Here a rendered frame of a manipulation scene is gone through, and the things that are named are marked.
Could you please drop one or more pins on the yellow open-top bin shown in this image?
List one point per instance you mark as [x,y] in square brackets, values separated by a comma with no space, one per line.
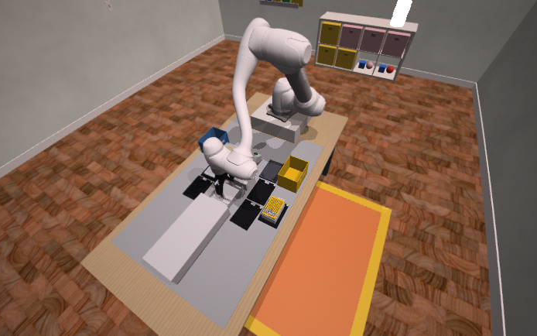
[292,173]

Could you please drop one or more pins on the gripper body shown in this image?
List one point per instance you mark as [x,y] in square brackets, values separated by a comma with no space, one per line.
[220,177]

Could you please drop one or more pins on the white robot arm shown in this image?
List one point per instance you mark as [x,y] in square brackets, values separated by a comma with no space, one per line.
[289,52]

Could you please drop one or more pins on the blue open bin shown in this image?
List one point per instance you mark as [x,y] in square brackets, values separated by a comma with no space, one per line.
[214,132]

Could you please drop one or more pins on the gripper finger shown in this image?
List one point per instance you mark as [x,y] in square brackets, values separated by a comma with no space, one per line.
[230,179]
[219,188]

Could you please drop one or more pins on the grey bench mat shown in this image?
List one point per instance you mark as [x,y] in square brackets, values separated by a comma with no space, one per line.
[219,277]

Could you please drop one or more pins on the black multi-well assay plate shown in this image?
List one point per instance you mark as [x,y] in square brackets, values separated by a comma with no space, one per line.
[194,190]

